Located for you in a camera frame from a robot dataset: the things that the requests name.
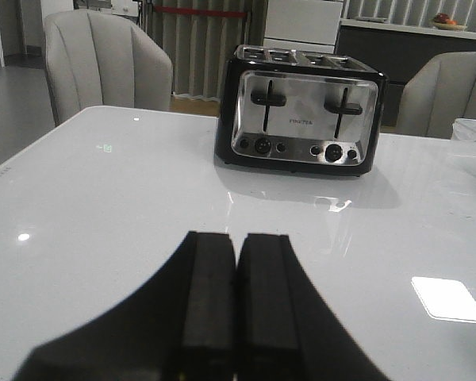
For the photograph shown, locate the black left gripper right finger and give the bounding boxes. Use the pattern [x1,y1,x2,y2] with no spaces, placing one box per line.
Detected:
[236,234,387,380]

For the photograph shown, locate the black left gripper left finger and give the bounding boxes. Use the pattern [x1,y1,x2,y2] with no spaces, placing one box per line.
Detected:
[14,232,235,380]

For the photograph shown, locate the black and chrome toaster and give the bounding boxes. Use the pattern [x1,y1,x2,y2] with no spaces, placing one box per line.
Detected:
[215,44,388,176]

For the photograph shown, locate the clear plastic food container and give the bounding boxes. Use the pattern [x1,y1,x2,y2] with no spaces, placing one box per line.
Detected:
[451,118,476,141]

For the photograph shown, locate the grey armchair left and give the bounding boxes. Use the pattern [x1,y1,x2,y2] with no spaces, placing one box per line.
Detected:
[44,9,173,125]

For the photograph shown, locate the grey armchair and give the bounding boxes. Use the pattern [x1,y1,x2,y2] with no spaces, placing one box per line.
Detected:
[44,9,173,125]
[396,52,476,139]

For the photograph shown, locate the grey armchair right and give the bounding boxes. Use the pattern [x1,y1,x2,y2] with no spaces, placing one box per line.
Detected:
[396,52,476,139]

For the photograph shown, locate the dark kitchen counter cabinet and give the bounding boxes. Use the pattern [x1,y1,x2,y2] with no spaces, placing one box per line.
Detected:
[336,19,476,127]

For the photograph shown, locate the white refrigerator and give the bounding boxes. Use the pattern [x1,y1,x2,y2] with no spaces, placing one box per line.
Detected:
[263,0,344,53]

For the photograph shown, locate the fruit bowl on counter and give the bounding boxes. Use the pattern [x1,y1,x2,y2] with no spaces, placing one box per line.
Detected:
[431,13,467,31]

